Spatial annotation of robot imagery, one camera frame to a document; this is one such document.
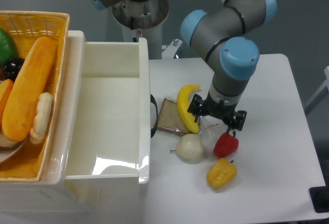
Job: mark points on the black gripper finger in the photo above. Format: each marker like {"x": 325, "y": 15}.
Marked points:
{"x": 236, "y": 122}
{"x": 196, "y": 107}

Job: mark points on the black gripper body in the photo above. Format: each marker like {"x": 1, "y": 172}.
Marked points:
{"x": 219, "y": 108}

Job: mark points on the white pear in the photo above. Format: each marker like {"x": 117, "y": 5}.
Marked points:
{"x": 189, "y": 147}

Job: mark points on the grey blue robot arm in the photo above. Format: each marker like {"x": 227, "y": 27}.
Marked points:
{"x": 219, "y": 39}

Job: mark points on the yellow banana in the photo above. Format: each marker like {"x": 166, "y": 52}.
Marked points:
{"x": 183, "y": 105}

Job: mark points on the clear plastic wrapper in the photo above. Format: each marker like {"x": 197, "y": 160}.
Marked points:
{"x": 207, "y": 126}

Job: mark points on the red bell pepper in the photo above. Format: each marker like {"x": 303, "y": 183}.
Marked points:
{"x": 226, "y": 145}

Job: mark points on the brown bread slice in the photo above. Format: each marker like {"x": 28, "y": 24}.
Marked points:
{"x": 169, "y": 119}

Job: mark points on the black white mug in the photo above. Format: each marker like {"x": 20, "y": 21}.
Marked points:
{"x": 154, "y": 115}

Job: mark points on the yellow bell pepper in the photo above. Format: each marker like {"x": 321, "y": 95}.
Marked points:
{"x": 222, "y": 173}

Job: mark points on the black device at edge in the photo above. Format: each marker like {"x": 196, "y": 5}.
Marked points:
{"x": 319, "y": 197}

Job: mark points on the white plastic bin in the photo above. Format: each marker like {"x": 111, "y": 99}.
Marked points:
{"x": 100, "y": 149}

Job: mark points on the cream white squash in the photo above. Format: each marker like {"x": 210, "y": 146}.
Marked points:
{"x": 40, "y": 122}

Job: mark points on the orange baguette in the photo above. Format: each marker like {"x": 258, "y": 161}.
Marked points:
{"x": 19, "y": 111}

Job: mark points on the yellow wicker basket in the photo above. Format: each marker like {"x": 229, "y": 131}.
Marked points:
{"x": 25, "y": 27}

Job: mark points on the black round fruit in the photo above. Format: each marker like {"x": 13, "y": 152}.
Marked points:
{"x": 12, "y": 67}

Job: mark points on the orange fruit piece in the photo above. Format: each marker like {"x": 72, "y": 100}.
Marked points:
{"x": 6, "y": 87}

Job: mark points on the grey plate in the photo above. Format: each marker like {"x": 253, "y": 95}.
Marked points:
{"x": 10, "y": 148}

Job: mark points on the green vegetable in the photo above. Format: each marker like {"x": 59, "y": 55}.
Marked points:
{"x": 8, "y": 47}

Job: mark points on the white metal bracket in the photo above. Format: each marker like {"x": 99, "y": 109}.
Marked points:
{"x": 171, "y": 50}

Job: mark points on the white frame at right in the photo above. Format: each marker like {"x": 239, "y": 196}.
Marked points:
{"x": 320, "y": 93}

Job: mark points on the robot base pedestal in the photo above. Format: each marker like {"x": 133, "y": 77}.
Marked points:
{"x": 143, "y": 20}

